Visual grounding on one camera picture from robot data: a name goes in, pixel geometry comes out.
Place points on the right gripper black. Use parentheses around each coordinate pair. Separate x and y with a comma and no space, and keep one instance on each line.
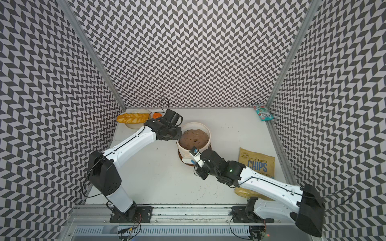
(203,174)

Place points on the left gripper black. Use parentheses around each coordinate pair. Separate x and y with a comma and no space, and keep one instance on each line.
(178,136)

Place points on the white ceramic pot with mud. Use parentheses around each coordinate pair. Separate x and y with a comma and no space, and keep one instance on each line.
(194,134)

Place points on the blue white scrub brush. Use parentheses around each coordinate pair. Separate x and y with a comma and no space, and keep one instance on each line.
(188,161)

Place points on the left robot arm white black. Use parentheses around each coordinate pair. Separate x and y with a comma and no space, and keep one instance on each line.
(103,166)

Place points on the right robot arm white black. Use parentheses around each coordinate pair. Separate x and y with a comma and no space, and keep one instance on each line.
(302,205)

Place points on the orange toy fruit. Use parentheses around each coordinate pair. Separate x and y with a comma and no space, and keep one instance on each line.
(157,115)

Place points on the white bowl plate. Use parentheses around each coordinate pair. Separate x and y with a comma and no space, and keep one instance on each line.
(139,125)

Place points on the terracotta saucer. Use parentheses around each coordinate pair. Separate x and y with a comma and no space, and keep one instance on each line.
(180,156)

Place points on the toy bread loaf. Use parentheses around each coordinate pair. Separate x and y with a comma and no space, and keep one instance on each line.
(133,118)

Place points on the yellow chips bag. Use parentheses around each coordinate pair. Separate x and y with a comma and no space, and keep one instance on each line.
(260,163)

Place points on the white cutting board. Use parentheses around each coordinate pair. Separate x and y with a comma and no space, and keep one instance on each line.
(131,131)

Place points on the teal snack packet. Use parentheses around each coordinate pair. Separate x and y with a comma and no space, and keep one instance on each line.
(263,112)

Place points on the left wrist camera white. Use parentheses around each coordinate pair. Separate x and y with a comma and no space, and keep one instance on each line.
(172,119)

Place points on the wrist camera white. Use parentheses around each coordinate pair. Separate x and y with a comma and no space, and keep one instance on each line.
(172,119)
(196,157)

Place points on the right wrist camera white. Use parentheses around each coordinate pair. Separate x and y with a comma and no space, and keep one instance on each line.
(196,157)

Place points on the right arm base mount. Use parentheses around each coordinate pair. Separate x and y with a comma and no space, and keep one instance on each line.
(246,214)

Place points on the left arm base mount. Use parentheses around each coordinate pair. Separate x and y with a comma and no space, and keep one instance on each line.
(141,214)

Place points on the aluminium front rail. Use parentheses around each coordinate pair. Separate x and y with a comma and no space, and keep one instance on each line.
(211,214)

